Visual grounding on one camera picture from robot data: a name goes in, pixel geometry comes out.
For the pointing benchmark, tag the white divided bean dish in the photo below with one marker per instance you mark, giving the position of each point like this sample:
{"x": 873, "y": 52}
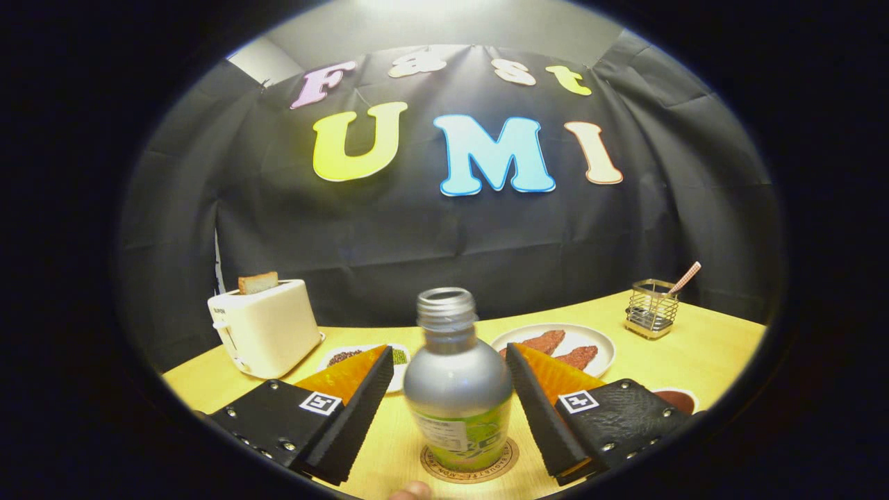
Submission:
{"x": 340, "y": 357}

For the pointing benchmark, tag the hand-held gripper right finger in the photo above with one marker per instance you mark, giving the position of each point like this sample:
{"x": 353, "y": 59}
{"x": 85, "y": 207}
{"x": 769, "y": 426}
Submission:
{"x": 538, "y": 423}

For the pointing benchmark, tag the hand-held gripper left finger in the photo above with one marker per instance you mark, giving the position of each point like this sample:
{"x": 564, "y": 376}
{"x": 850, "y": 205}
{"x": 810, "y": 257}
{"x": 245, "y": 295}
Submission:
{"x": 354, "y": 423}

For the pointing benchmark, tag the toast slice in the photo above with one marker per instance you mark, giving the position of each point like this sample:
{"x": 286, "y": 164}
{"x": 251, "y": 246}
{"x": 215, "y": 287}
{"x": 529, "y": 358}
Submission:
{"x": 258, "y": 282}

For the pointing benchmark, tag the brown meat slice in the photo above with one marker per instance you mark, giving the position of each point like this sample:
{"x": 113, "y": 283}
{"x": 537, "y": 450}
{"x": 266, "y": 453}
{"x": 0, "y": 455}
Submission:
{"x": 545, "y": 342}
{"x": 580, "y": 356}

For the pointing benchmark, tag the round cork coaster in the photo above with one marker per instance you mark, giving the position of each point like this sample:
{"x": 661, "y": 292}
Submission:
{"x": 434, "y": 471}

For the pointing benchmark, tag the silver bottle with green label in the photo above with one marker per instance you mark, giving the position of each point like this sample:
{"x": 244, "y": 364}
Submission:
{"x": 458, "y": 396}

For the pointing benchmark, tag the wooden table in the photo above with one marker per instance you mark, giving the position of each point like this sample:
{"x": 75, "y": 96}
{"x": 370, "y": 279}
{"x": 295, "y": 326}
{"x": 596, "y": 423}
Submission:
{"x": 701, "y": 347}

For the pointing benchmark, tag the cream toaster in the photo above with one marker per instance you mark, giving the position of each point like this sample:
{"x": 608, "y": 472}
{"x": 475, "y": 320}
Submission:
{"x": 267, "y": 330}

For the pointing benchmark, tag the striped straw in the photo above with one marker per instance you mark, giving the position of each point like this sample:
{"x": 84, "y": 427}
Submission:
{"x": 686, "y": 276}

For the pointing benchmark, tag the black backdrop cloth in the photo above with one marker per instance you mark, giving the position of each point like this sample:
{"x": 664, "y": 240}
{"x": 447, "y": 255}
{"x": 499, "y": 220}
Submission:
{"x": 430, "y": 243}

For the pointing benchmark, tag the white round plate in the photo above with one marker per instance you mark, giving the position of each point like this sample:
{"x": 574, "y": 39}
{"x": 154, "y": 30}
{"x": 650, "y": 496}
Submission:
{"x": 590, "y": 337}

